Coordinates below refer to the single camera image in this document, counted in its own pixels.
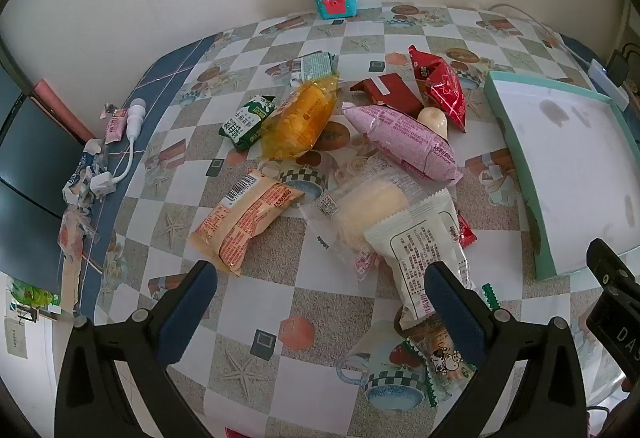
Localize white power strip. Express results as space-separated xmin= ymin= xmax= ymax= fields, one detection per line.
xmin=588 ymin=60 xmax=632 ymax=111

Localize teal foil snack packet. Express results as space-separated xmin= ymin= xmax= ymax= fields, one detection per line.
xmin=289 ymin=50 xmax=337 ymax=87

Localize black charger plug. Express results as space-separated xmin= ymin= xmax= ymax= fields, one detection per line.
xmin=606 ymin=45 xmax=638 ymax=89

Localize checkered printed tablecloth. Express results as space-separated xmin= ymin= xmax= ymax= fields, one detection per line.
xmin=57 ymin=0 xmax=640 ymax=438

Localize orange barcode snack packet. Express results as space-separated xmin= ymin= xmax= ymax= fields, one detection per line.
xmin=188 ymin=169 xmax=306 ymax=277

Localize red flower-print snack packet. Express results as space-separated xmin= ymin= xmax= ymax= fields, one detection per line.
xmin=408 ymin=44 xmax=468 ymax=133

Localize dark red white-striped snack packet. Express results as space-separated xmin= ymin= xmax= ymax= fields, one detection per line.
xmin=349 ymin=73 xmax=426 ymax=117

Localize dark cabinet panel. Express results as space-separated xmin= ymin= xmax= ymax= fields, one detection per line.
xmin=0 ymin=60 xmax=87 ymax=279

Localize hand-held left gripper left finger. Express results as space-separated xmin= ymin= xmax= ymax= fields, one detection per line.
xmin=55 ymin=260 xmax=219 ymax=438

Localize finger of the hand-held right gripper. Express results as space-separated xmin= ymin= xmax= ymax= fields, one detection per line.
xmin=586 ymin=238 xmax=640 ymax=303

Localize small pink packet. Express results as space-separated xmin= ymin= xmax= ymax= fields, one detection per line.
xmin=103 ymin=104 xmax=128 ymax=146

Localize round cream bun packet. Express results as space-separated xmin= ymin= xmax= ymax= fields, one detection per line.
xmin=416 ymin=106 xmax=448 ymax=139

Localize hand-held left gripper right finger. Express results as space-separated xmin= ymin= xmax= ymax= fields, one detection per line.
xmin=425 ymin=262 xmax=593 ymax=438

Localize clear packet with pale cake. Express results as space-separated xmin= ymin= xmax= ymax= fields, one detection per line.
xmin=299 ymin=157 xmax=426 ymax=281

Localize small red snack packet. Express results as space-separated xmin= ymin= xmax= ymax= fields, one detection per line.
xmin=456 ymin=212 xmax=478 ymax=249

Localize orange-print plastic wrapper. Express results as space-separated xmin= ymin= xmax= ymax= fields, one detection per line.
xmin=56 ymin=207 xmax=98 ymax=271

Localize white printed snack packet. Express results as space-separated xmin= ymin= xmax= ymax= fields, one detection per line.
xmin=363 ymin=188 xmax=473 ymax=330

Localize pink snack packet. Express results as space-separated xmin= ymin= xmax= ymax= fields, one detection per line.
xmin=342 ymin=102 xmax=465 ymax=183

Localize white tray with teal rim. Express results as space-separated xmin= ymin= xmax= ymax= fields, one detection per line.
xmin=483 ymin=70 xmax=640 ymax=281

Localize green cow-print milk packet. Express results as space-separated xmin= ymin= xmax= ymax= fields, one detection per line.
xmin=218 ymin=94 xmax=277 ymax=153

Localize white power cable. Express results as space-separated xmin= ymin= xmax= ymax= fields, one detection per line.
xmin=486 ymin=2 xmax=597 ymax=66

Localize green bag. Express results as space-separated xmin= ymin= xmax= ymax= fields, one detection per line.
xmin=7 ymin=278 xmax=62 ymax=316

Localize pink bar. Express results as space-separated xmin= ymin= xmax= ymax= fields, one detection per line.
xmin=33 ymin=78 xmax=98 ymax=143

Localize yellow clear-wrapped snack packet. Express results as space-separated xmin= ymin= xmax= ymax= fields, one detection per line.
xmin=258 ymin=72 xmax=341 ymax=161

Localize crumpled white wrappers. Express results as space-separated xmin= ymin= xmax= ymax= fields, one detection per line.
xmin=62 ymin=140 xmax=108 ymax=209

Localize white cable with round plug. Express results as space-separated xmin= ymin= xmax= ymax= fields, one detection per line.
xmin=90 ymin=98 xmax=148 ymax=199

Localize cow-print green-edged snack packet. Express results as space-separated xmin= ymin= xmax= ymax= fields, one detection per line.
xmin=397 ymin=283 xmax=501 ymax=411

